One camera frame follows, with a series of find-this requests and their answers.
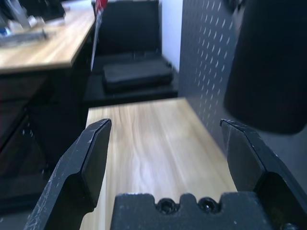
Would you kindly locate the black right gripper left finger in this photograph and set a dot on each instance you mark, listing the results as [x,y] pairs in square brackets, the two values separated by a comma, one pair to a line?
[72,191]

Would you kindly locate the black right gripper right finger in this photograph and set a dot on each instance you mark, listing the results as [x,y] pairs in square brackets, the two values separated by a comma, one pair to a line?
[275,187]

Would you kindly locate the dark grey pegboard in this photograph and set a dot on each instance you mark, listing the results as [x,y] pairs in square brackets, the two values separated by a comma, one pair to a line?
[204,60]

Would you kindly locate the black cup holder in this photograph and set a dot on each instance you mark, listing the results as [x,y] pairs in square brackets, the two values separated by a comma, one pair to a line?
[268,72]

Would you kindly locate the black hard case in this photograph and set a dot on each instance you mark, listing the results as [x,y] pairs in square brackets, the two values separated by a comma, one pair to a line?
[136,76]

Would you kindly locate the red white vertical sign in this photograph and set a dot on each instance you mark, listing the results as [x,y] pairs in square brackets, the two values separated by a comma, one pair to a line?
[97,36]

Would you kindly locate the grey flat metal part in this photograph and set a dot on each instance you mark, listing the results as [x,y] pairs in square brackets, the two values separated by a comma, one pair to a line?
[24,37]

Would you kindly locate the white desktop object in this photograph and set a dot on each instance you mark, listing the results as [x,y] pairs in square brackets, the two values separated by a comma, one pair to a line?
[21,16]

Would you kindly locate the black desktop equipment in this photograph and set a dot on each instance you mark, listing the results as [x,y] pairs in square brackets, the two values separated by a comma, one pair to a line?
[48,7]

